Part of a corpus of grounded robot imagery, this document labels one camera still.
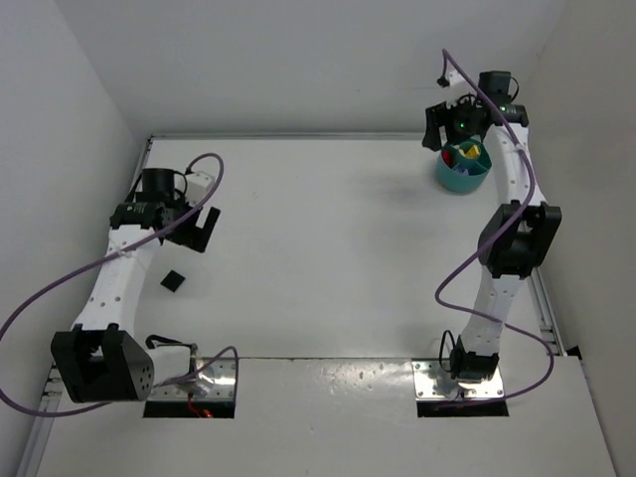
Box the yellow lego brick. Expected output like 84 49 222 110
458 142 481 160

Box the black lego brick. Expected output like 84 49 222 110
160 270 186 292

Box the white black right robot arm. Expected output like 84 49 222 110
422 70 562 383

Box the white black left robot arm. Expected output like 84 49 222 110
51 168 220 403

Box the teal divided round container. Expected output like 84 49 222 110
434 139 492 194

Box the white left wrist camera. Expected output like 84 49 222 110
185 172 216 204

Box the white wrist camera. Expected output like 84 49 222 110
185 172 216 204
437 70 467 89

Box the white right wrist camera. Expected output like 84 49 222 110
437 70 467 89

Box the left arm base cable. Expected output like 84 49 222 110
145 334 195 349

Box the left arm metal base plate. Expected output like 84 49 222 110
148 357 237 404

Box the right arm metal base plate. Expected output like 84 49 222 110
411 360 506 403

